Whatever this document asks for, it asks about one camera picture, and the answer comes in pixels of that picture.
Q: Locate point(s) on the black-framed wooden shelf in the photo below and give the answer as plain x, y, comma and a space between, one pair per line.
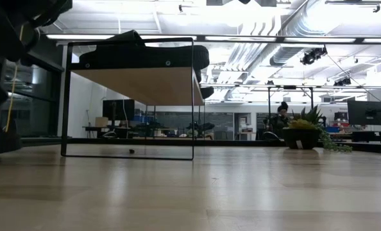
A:
139, 85

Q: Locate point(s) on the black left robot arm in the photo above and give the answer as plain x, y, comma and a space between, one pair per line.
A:
4, 29

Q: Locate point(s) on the black background robot arm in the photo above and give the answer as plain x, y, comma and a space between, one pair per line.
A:
201, 126

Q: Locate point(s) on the black computer monitor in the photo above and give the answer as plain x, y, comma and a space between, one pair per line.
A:
118, 109
367, 112

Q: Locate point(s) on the brown cardboard box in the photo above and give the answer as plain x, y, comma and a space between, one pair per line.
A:
101, 122

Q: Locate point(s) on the person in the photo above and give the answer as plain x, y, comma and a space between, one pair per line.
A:
281, 118

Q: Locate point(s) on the potted succulent plant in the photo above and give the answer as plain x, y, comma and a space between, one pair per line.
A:
301, 138

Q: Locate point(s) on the black ceiling spotlight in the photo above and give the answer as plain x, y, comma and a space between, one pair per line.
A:
310, 56
342, 81

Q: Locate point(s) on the black aluminium table frame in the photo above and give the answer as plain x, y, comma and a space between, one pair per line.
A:
209, 142

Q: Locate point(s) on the black background rig frame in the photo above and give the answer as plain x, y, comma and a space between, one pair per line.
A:
290, 87

